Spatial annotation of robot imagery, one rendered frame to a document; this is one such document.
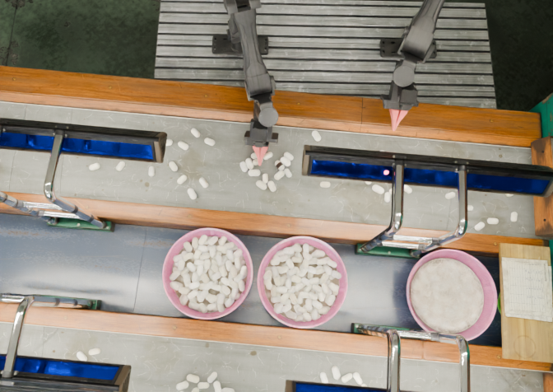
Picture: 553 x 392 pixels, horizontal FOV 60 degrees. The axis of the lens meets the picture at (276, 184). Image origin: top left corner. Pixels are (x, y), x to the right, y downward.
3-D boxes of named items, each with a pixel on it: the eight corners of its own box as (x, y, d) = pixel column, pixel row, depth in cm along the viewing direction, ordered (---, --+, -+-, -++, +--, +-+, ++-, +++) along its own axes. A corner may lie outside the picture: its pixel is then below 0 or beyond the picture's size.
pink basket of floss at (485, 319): (380, 287, 151) (388, 285, 142) (443, 235, 156) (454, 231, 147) (438, 359, 146) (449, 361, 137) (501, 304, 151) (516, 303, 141)
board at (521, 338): (498, 243, 146) (499, 242, 145) (547, 247, 146) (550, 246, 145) (502, 357, 138) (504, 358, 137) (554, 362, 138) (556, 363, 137)
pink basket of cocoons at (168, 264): (174, 229, 155) (169, 223, 146) (257, 236, 155) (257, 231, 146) (162, 315, 148) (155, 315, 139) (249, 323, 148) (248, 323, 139)
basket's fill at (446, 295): (406, 256, 153) (411, 254, 148) (476, 262, 153) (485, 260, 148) (405, 329, 147) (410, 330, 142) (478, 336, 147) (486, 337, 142)
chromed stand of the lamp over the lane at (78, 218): (63, 170, 159) (-12, 116, 116) (123, 175, 159) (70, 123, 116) (51, 226, 154) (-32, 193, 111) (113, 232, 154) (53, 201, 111)
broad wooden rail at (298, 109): (19, 88, 177) (-9, 63, 159) (513, 132, 176) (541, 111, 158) (11, 119, 174) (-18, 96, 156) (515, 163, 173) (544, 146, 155)
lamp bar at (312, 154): (303, 146, 124) (304, 136, 117) (545, 167, 124) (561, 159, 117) (300, 175, 122) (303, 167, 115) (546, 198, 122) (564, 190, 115)
